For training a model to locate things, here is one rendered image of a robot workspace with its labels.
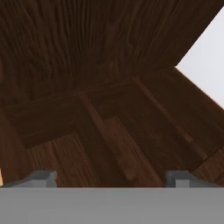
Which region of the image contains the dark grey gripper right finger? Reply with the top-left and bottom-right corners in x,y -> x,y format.
164,170 -> 222,188

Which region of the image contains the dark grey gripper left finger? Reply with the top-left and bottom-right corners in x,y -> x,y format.
2,170 -> 58,188

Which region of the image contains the dark wooden cabinet door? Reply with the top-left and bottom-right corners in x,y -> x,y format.
82,78 -> 212,188
136,66 -> 224,160
2,92 -> 130,188

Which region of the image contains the dark wooden drawer front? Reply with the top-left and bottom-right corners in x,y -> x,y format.
191,147 -> 224,188

